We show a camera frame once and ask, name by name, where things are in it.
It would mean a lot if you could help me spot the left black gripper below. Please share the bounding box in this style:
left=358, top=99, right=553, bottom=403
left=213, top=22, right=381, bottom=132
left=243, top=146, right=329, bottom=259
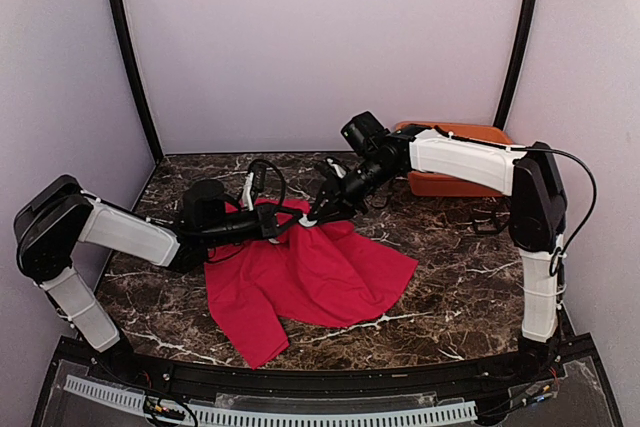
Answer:
left=202, top=201, right=304, bottom=248

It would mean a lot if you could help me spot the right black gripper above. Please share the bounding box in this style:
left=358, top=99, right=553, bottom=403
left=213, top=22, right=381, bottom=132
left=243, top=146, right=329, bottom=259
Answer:
left=307, top=155, right=398, bottom=222

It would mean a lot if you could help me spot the blue portrait round brooch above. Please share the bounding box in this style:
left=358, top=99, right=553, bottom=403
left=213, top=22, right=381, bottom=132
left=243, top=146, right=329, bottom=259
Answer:
left=299, top=215, right=317, bottom=228

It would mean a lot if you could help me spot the red t-shirt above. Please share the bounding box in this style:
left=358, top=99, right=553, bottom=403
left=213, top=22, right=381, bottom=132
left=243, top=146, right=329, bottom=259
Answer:
left=204, top=221, right=418, bottom=369

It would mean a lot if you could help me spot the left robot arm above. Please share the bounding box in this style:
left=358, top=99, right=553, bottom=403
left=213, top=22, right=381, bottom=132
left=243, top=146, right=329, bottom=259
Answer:
left=13, top=175, right=305, bottom=383

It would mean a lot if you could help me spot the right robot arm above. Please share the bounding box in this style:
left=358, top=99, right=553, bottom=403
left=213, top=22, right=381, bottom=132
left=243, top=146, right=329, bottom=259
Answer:
left=302, top=111, right=577, bottom=381

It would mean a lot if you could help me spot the orange plastic basin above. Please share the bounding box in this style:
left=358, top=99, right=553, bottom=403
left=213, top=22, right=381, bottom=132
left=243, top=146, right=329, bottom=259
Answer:
left=394, top=122, right=524, bottom=198

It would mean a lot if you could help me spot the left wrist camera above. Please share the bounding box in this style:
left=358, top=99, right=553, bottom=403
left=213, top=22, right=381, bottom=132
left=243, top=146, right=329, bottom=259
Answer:
left=239, top=158, right=287, bottom=211

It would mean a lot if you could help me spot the white slotted cable duct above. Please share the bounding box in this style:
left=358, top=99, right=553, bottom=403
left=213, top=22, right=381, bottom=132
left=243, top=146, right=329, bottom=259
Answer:
left=63, top=375, right=478, bottom=427

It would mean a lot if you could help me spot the black front rail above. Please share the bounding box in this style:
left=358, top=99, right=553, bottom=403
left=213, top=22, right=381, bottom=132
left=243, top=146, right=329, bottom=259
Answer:
left=40, top=334, right=611, bottom=410

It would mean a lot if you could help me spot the left black frame post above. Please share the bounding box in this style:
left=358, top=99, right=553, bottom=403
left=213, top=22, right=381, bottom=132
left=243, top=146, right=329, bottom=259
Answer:
left=109, top=0, right=164, bottom=164

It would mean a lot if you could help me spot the black frame post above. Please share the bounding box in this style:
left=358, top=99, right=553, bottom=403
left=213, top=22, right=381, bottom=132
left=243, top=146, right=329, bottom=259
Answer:
left=109, top=0, right=164, bottom=164
left=493, top=0, right=536, bottom=130

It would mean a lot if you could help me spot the right black frame post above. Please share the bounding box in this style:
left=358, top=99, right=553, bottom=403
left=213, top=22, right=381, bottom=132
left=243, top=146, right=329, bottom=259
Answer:
left=493, top=0, right=536, bottom=130

